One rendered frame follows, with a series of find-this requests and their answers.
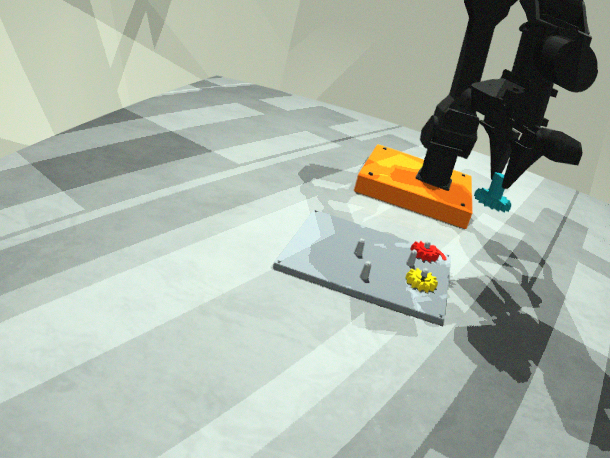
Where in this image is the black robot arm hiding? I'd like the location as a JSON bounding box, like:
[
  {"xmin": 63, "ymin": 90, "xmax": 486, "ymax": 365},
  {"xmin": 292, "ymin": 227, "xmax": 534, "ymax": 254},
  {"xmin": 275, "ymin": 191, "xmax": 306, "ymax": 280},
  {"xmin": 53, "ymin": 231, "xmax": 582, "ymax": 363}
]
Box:
[{"xmin": 415, "ymin": 0, "xmax": 598, "ymax": 191}]

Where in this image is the yellow gear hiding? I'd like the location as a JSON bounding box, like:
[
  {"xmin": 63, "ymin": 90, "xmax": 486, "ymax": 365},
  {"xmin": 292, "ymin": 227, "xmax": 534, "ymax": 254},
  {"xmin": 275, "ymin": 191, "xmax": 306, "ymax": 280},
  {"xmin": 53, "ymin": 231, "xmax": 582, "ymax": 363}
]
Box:
[{"xmin": 405, "ymin": 269, "xmax": 438, "ymax": 292}]

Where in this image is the red gear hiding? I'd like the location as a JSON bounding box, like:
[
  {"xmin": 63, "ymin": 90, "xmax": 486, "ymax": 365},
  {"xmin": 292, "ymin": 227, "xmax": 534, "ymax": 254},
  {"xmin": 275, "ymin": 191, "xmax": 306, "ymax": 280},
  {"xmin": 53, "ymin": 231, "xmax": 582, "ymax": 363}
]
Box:
[{"xmin": 410, "ymin": 242, "xmax": 439, "ymax": 263}]

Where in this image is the teal gear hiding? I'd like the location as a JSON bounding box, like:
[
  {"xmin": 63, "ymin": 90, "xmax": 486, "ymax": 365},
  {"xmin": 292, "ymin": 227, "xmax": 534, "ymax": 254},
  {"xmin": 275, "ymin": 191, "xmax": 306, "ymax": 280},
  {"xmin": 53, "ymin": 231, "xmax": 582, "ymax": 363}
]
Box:
[{"xmin": 474, "ymin": 173, "xmax": 511, "ymax": 212}]

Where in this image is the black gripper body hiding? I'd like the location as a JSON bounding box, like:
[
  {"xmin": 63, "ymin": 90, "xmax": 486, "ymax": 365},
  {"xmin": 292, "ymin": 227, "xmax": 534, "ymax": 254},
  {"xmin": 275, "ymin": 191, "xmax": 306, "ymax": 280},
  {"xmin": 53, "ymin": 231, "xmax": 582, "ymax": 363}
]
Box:
[{"xmin": 459, "ymin": 65, "xmax": 582, "ymax": 165}]

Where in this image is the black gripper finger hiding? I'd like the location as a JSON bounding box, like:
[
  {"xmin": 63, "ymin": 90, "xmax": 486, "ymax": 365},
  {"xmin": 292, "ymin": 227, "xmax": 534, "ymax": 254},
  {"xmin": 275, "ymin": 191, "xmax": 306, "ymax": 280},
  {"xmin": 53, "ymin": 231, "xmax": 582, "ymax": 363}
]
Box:
[
  {"xmin": 501, "ymin": 138, "xmax": 543, "ymax": 189},
  {"xmin": 480, "ymin": 120, "xmax": 521, "ymax": 180}
]

